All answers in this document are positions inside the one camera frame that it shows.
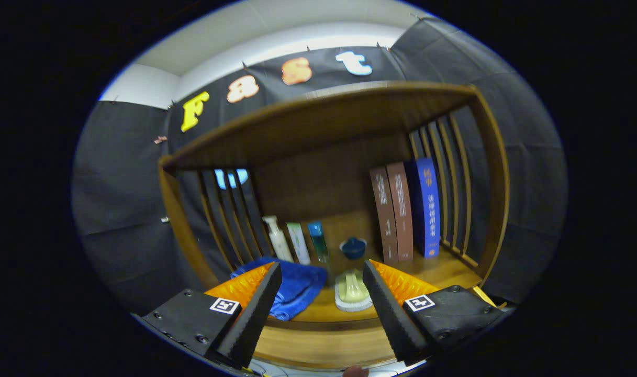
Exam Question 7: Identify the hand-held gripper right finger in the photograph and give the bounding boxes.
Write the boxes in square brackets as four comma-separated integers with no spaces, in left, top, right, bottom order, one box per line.
[363,260,507,367]

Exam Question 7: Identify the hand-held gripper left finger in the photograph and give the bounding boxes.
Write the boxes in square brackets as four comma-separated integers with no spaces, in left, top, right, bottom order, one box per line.
[140,262,282,370]

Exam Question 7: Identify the green soap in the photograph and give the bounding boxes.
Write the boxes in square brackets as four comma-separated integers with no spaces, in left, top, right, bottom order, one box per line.
[334,269,374,313]

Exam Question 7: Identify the wooden countertop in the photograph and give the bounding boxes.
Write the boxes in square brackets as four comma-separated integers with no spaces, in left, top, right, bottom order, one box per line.
[229,209,484,323]

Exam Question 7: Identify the wooden cabinet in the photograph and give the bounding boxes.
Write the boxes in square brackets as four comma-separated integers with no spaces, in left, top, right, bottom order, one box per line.
[158,81,511,370]

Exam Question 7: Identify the folded blue towel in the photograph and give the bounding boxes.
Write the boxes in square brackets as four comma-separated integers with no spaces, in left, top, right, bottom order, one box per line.
[230,256,328,321]

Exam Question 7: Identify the white pump bottle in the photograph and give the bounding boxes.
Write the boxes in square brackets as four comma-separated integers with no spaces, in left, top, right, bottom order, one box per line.
[262,215,294,262]

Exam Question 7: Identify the small blue lidded bowl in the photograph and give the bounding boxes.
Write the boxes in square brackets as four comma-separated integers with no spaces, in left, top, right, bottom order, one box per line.
[339,237,368,260]

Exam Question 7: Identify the pale green tube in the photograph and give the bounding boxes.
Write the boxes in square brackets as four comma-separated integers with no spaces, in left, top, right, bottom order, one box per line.
[286,223,311,265]

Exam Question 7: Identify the dark brown book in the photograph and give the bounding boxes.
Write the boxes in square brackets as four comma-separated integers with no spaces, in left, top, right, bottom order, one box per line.
[370,167,398,265]

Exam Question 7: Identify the teal bottle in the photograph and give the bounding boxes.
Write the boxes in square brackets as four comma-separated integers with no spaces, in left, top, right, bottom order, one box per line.
[307,221,330,264]

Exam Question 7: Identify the reddish brown book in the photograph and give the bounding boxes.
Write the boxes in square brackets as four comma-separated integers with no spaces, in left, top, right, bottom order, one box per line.
[386,162,414,262]

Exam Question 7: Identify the blue book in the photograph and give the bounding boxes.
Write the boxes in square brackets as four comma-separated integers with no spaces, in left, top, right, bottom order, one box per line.
[406,157,441,259]

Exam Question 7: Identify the black backdrop cloth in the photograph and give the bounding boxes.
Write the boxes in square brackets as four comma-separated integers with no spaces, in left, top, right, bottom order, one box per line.
[71,16,569,315]

